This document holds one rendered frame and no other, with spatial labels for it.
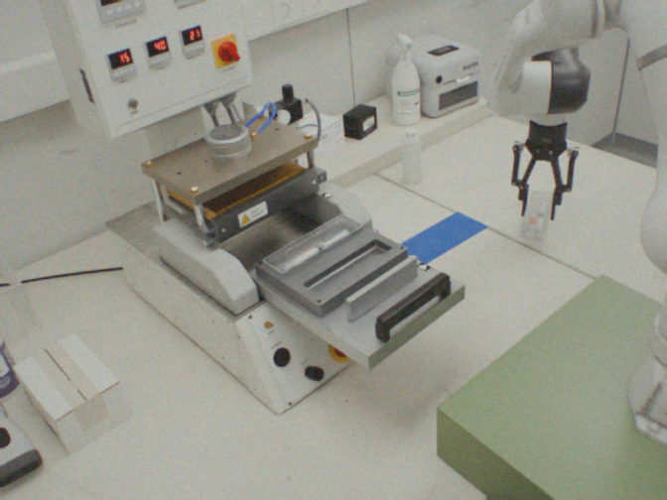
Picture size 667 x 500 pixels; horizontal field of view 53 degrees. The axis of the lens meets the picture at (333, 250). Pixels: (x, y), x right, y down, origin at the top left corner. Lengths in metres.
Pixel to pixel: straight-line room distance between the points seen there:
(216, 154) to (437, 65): 0.94
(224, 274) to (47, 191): 0.73
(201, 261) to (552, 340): 0.59
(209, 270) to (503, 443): 0.53
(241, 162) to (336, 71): 0.95
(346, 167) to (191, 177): 0.71
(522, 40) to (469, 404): 0.58
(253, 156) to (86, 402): 0.50
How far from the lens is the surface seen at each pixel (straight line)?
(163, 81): 1.29
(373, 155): 1.85
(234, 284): 1.12
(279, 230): 1.32
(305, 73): 2.02
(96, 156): 1.76
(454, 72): 2.04
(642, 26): 0.86
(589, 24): 0.92
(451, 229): 1.61
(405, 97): 1.97
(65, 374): 1.28
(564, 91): 1.29
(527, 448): 1.01
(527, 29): 1.15
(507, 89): 1.27
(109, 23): 1.23
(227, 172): 1.17
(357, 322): 1.02
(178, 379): 1.32
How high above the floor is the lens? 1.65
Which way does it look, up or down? 35 degrees down
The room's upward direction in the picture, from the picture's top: 6 degrees counter-clockwise
